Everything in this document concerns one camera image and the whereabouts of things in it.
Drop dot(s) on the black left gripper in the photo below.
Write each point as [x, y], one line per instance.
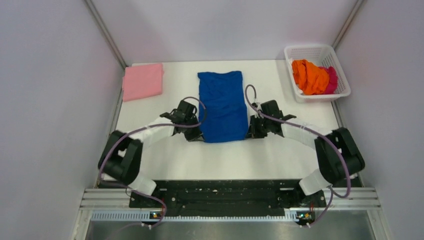
[196, 135]

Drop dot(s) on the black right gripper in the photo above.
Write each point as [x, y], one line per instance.
[253, 132]

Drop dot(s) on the blue printed t shirt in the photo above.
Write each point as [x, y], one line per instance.
[225, 110]

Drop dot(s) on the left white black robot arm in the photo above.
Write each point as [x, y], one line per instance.
[122, 155]

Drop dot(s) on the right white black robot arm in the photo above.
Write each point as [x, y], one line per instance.
[332, 166]

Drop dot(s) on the folded pink t shirt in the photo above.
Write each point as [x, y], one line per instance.
[142, 81]

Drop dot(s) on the orange t shirt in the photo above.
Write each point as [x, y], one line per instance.
[309, 78]

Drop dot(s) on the magenta t shirt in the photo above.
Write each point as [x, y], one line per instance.
[333, 80]

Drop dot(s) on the white plastic laundry basket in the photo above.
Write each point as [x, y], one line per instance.
[321, 55]

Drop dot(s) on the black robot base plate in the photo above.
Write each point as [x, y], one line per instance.
[228, 198]

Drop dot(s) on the white slotted cable duct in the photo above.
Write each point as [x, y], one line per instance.
[148, 216]

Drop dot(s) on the aluminium rail frame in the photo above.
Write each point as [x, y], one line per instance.
[357, 217]

